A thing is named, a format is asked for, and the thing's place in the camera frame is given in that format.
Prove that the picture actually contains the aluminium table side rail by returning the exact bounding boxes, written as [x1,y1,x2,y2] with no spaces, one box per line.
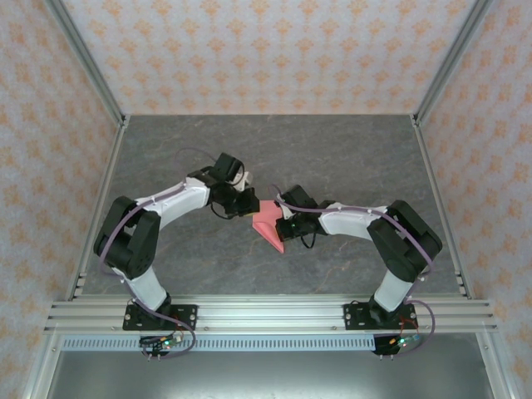
[65,116,131,301]
[409,114,475,301]

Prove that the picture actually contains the aluminium frame leg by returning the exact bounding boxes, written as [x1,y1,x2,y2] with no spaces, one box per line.
[20,332,63,399]
[475,332,515,399]

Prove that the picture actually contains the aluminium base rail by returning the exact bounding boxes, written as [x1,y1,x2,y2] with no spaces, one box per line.
[43,293,499,334]

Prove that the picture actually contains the controller board with lights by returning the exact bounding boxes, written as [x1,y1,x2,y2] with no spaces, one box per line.
[139,332,184,350]
[376,334,421,349]

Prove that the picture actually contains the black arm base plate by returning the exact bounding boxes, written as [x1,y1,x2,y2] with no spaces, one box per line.
[121,303,199,333]
[342,302,419,333]

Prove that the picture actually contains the grey metal sheet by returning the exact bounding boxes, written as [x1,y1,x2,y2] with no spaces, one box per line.
[45,351,490,399]

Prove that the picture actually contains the pink paper sheet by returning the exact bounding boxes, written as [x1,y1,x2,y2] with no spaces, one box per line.
[251,199,292,254]

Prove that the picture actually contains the slotted grey cable duct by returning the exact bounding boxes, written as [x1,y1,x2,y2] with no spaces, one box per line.
[61,337,421,352]

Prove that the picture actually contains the aluminium frame corner post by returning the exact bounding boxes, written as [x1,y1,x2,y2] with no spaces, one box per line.
[411,0,495,128]
[43,0,129,128]

